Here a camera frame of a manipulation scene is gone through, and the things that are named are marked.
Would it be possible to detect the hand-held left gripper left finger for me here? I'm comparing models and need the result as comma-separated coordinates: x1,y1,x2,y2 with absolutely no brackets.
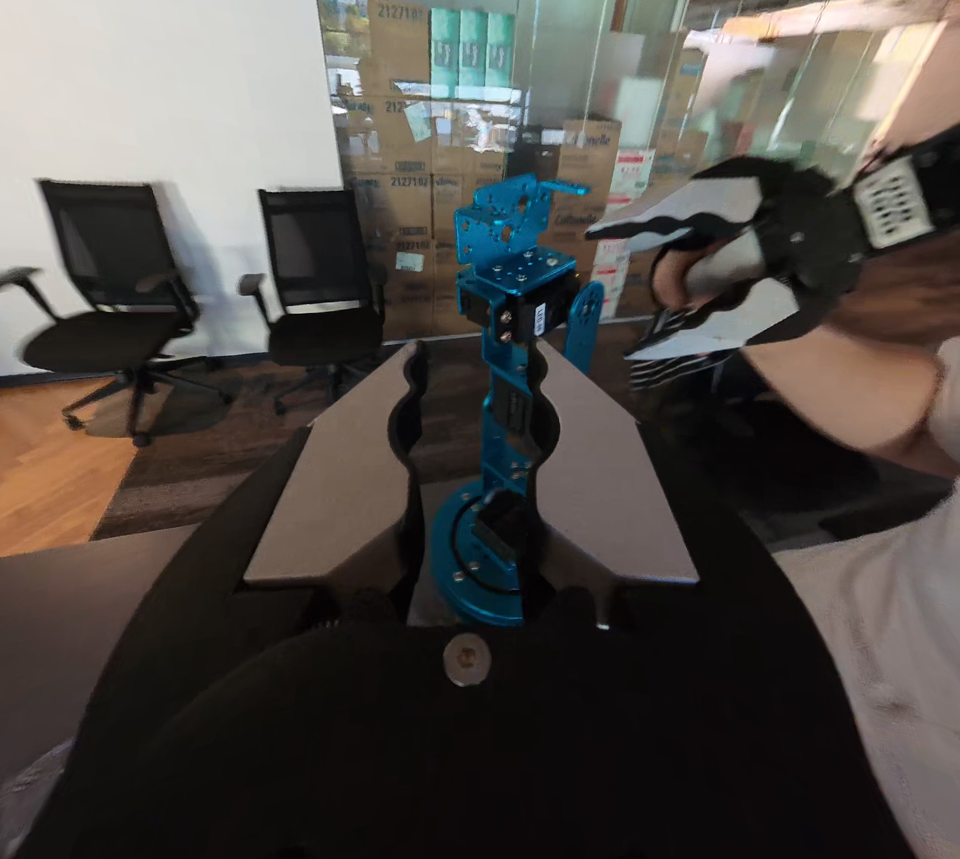
243,340,430,599

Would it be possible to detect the person's white shirt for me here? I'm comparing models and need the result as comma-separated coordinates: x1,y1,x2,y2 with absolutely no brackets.
772,337,960,859

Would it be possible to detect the person's right hand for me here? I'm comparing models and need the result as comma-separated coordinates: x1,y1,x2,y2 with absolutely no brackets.
649,244,705,313

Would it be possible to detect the black mesh office chair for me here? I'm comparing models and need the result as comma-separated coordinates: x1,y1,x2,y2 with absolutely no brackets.
0,178,235,448
238,187,393,418

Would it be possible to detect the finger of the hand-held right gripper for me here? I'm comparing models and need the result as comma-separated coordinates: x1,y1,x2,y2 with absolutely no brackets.
622,229,805,391
583,157,768,253

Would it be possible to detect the stack of cardboard boxes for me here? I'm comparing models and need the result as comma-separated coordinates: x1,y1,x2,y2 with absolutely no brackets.
315,0,710,343

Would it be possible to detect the person's right forearm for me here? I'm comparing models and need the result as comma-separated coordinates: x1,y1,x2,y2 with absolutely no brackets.
741,319,960,481

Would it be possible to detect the blue toy robot arm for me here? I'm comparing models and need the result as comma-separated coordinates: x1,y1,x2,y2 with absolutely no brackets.
429,172,607,629

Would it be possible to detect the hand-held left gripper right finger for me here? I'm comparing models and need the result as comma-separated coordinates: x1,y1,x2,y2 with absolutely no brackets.
523,340,702,631

